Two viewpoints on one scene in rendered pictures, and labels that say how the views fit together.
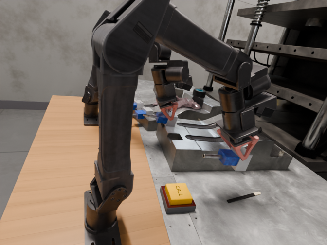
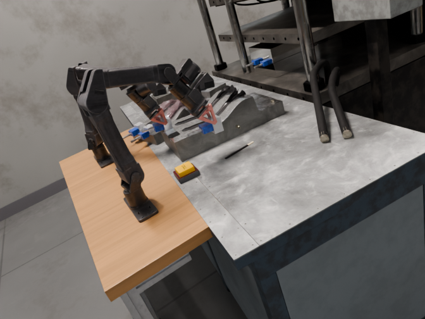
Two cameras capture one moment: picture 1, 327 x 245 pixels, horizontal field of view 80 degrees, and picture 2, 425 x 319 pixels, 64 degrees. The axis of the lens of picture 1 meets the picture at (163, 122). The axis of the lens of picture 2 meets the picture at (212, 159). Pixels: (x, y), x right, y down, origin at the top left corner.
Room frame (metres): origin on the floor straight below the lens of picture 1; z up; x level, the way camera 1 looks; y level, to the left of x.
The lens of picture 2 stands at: (-0.69, -0.25, 1.37)
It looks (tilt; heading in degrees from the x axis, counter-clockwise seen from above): 26 degrees down; 3
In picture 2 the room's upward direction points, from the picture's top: 19 degrees counter-clockwise
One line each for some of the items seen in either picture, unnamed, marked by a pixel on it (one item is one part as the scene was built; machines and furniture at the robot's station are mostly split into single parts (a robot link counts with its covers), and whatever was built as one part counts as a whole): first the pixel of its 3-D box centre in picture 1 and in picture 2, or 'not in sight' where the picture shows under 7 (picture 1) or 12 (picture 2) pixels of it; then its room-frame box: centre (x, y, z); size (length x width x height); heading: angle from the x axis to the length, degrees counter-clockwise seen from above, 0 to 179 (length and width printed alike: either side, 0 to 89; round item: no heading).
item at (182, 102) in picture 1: (179, 101); (176, 103); (1.05, -0.06, 0.90); 0.26 x 0.18 x 0.08; 125
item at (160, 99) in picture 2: (168, 90); (169, 96); (1.50, 0.01, 0.84); 0.20 x 0.15 x 0.07; 108
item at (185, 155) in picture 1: (222, 137); (219, 116); (0.74, -0.25, 0.87); 0.50 x 0.26 x 0.14; 108
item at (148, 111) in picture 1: (137, 114); (142, 135); (0.85, 0.12, 0.86); 0.13 x 0.05 x 0.05; 125
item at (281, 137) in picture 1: (275, 117); (303, 61); (1.58, -0.91, 0.76); 1.30 x 0.84 x 0.06; 18
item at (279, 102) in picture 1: (277, 106); (295, 48); (1.51, -0.85, 0.87); 0.50 x 0.27 x 0.17; 108
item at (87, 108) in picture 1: (91, 109); (100, 152); (0.85, 0.35, 0.84); 0.20 x 0.07 x 0.08; 25
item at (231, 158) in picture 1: (224, 156); (203, 128); (0.48, -0.19, 0.93); 0.13 x 0.05 x 0.05; 108
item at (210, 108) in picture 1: (177, 108); (179, 110); (1.06, -0.06, 0.86); 0.50 x 0.26 x 0.11; 125
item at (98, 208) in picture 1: (107, 186); (129, 179); (0.32, 0.09, 0.90); 0.09 x 0.06 x 0.06; 33
